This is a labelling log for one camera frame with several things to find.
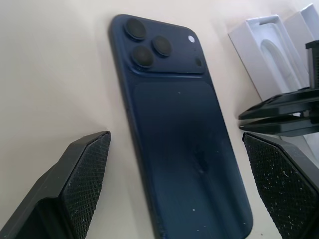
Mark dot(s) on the dark blue smartphone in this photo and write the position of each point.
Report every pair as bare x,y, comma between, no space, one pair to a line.
184,134

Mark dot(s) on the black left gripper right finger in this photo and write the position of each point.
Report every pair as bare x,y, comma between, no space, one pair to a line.
286,184

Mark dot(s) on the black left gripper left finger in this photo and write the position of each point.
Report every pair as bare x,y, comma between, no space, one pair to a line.
62,184

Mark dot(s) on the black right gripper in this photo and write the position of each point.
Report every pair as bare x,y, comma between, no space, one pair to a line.
314,64

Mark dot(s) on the white phone box base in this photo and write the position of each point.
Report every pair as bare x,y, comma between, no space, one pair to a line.
269,52

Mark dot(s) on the white phone box lid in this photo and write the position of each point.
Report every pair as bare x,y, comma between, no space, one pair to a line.
302,25

